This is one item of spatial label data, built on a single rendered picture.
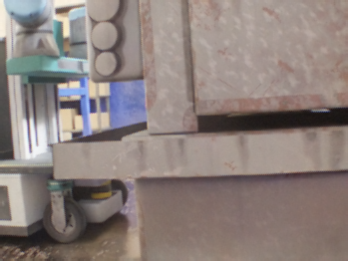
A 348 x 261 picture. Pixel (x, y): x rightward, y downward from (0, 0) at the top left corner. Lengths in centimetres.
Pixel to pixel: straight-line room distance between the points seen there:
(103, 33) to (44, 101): 132
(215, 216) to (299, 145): 20
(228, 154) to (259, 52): 17
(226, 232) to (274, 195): 11
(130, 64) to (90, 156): 18
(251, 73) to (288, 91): 7
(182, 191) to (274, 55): 29
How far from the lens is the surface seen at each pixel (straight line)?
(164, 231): 84
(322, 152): 74
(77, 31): 215
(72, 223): 177
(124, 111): 668
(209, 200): 81
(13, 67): 173
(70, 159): 82
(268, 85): 74
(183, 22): 78
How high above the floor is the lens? 53
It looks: 3 degrees down
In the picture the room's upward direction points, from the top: 4 degrees counter-clockwise
